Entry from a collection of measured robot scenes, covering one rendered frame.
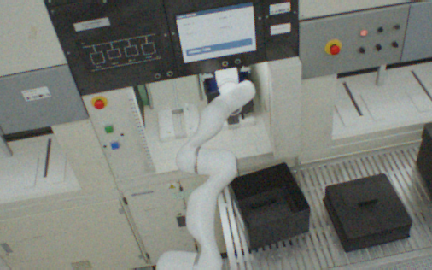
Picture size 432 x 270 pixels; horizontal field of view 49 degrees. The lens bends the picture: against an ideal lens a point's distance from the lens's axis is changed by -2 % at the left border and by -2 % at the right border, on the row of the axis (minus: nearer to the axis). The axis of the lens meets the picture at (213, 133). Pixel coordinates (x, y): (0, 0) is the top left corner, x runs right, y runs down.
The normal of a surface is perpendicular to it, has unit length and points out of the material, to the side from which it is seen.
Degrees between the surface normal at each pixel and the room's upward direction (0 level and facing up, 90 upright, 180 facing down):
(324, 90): 90
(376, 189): 0
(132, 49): 90
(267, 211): 0
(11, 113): 90
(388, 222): 0
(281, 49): 90
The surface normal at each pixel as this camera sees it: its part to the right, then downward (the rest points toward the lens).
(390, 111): -0.11, -0.70
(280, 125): 0.14, 0.69
